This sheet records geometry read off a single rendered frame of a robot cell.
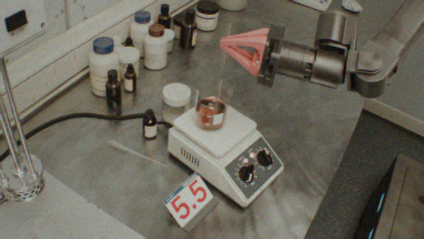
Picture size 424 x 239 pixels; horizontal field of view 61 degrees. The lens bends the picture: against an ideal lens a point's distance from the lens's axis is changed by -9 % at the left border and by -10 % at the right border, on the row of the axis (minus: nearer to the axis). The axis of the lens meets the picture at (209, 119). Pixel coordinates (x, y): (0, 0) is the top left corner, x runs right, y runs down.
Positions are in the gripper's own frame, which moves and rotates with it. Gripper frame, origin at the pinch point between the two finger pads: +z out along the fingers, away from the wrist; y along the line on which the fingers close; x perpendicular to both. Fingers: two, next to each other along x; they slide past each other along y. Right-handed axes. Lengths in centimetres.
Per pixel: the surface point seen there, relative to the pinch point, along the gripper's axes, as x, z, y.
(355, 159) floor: 101, -62, -89
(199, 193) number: 23.8, -1.4, 12.8
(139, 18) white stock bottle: 14.3, 26.2, -26.8
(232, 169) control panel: 19.7, -6.1, 8.6
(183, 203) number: 23.2, 0.6, 16.1
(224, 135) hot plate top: 16.9, -3.0, 3.7
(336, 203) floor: 101, -52, -58
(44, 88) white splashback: 21.6, 39.3, -1.3
